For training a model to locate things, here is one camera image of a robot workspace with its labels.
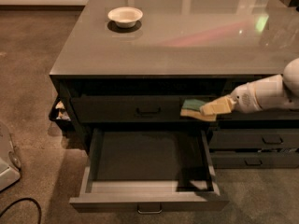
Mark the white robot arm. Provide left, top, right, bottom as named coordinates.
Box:
left=200, top=59, right=299, bottom=116

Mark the grey bottom right drawer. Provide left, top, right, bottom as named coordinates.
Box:
left=210, top=152, right=299, bottom=169

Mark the open grey middle drawer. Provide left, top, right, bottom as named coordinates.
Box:
left=70, top=129, right=228, bottom=215

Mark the grey top left drawer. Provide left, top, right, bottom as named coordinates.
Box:
left=70, top=95, right=217, bottom=123

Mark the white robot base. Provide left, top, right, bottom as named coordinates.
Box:
left=0, top=122, right=21, bottom=191

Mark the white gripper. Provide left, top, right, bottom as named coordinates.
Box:
left=200, top=83, right=262, bottom=116

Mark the green and yellow sponge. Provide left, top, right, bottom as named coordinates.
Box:
left=180, top=99, right=217, bottom=122

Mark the black bin with items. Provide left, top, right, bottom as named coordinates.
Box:
left=49, top=98, right=74, bottom=133

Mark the black floor cable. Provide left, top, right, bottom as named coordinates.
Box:
left=0, top=197, right=43, bottom=224

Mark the white paper bowl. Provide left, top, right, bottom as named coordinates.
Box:
left=107, top=7, right=143, bottom=28

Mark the grey middle right drawer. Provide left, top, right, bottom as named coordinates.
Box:
left=209, top=129, right=299, bottom=149

